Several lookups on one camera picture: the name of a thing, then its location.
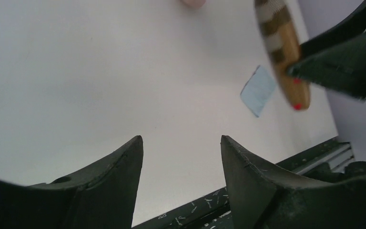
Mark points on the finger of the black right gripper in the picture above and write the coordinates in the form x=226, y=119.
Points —
x=340, y=68
x=353, y=25

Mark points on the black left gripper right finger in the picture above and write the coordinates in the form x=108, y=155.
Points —
x=263, y=195

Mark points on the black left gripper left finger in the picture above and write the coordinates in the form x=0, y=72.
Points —
x=101, y=195

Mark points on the brown glasses case red stripe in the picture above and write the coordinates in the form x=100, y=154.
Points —
x=282, y=45

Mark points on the light blue cloth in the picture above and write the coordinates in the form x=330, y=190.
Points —
x=258, y=90

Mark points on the pink glasses case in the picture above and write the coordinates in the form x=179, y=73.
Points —
x=195, y=4

